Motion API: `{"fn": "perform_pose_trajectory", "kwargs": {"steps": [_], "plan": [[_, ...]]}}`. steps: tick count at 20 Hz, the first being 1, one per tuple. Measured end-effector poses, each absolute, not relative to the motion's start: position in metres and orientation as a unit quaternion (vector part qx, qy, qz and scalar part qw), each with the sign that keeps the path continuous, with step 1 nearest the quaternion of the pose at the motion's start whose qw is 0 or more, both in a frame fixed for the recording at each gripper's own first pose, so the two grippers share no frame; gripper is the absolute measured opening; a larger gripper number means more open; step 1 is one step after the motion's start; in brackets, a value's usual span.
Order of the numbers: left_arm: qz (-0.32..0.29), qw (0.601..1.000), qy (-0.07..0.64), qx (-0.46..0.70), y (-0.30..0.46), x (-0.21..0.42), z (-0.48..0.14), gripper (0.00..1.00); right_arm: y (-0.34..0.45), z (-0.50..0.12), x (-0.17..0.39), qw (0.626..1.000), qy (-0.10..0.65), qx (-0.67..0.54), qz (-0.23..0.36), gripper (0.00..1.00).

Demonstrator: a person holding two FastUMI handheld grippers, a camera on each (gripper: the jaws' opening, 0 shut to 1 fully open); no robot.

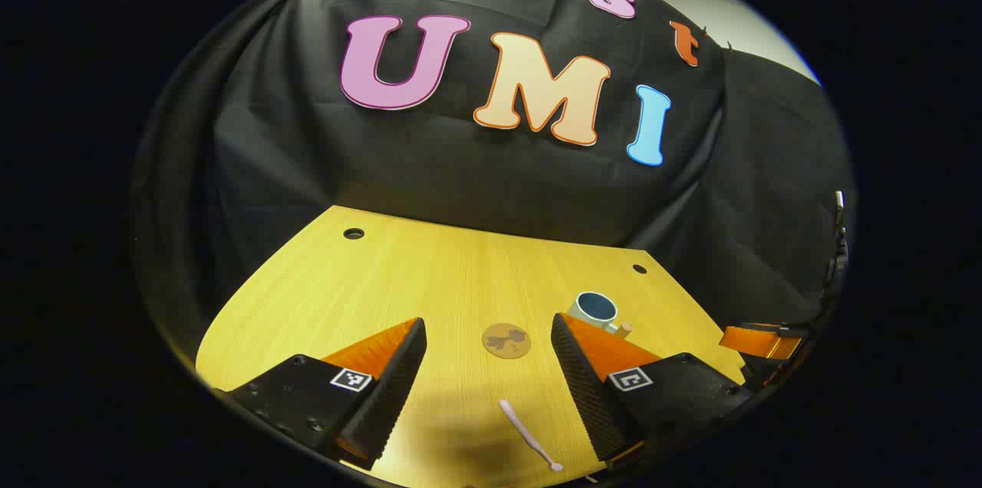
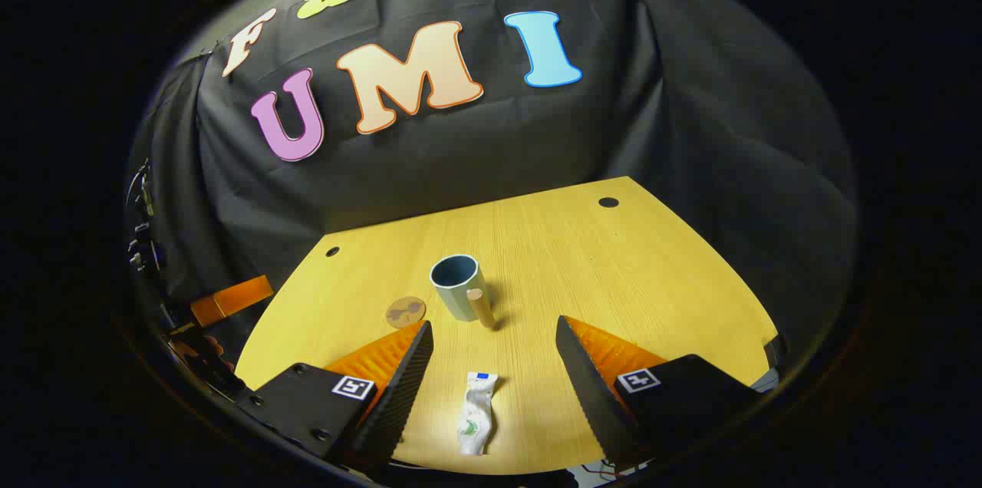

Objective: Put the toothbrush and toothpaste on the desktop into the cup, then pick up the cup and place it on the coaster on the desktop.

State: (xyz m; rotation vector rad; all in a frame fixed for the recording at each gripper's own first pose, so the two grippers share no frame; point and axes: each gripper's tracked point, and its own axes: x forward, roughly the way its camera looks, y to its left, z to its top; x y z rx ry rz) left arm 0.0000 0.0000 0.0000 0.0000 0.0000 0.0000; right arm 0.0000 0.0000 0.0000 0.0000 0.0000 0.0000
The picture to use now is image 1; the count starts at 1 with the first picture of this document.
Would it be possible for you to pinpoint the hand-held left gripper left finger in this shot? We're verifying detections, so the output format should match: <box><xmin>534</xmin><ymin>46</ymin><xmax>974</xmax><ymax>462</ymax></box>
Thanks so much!
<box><xmin>211</xmin><ymin>317</ymin><xmax>428</xmax><ymax>471</ymax></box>

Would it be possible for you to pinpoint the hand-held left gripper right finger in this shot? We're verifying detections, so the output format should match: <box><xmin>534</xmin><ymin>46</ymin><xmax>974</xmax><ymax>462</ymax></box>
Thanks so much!
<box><xmin>550</xmin><ymin>312</ymin><xmax>756</xmax><ymax>471</ymax></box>

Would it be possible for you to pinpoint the pink toothbrush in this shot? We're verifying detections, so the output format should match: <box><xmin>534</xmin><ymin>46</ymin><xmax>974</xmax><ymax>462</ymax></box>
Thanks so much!
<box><xmin>499</xmin><ymin>399</ymin><xmax>565</xmax><ymax>473</ymax></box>

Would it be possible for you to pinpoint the pale green cup wooden handle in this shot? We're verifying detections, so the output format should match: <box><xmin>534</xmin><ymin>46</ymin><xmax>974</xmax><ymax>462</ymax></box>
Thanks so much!
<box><xmin>566</xmin><ymin>291</ymin><xmax>634</xmax><ymax>341</ymax></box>

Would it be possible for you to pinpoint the round brown coaster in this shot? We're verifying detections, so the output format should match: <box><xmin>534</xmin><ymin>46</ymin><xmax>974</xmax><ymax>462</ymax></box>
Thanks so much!
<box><xmin>482</xmin><ymin>322</ymin><xmax>532</xmax><ymax>360</ymax></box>

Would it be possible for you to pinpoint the wooden desktop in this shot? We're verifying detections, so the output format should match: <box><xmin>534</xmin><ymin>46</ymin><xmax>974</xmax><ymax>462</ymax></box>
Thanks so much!
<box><xmin>196</xmin><ymin>204</ymin><xmax>749</xmax><ymax>488</ymax></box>

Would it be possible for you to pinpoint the black backdrop cloth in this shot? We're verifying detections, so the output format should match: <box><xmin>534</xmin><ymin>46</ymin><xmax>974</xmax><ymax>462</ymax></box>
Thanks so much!
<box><xmin>130</xmin><ymin>0</ymin><xmax>852</xmax><ymax>389</ymax></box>

